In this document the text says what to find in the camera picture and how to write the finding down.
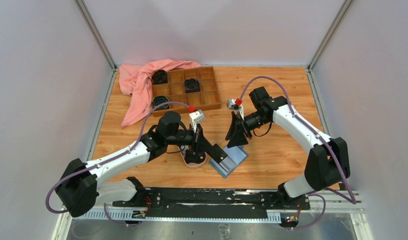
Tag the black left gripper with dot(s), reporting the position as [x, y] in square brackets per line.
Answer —
[203, 146]

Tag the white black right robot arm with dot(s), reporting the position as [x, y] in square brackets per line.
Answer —
[327, 161]

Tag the pink oval card tray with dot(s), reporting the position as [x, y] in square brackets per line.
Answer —
[193, 165]

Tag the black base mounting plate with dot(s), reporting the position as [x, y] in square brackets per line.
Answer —
[211, 203]

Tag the aluminium frame rail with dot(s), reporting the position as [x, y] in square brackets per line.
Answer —
[328, 201]

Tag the rolled black tie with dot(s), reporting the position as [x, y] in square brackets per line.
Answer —
[159, 77]

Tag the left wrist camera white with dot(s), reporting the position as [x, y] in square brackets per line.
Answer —
[196, 117]

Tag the rolled dark dotted tie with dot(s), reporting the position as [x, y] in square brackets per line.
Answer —
[192, 85]

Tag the wooden compartment tray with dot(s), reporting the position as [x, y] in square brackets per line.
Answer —
[207, 99]

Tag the pink cloth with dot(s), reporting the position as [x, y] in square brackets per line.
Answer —
[136, 81]

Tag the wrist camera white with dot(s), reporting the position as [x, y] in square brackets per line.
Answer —
[236, 105]
[196, 117]

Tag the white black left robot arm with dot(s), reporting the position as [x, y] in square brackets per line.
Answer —
[85, 184]

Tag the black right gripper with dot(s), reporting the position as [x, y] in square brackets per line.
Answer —
[236, 133]

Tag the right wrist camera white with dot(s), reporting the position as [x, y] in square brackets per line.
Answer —
[236, 105]

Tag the teal leather card holder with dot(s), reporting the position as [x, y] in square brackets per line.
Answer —
[235, 156]

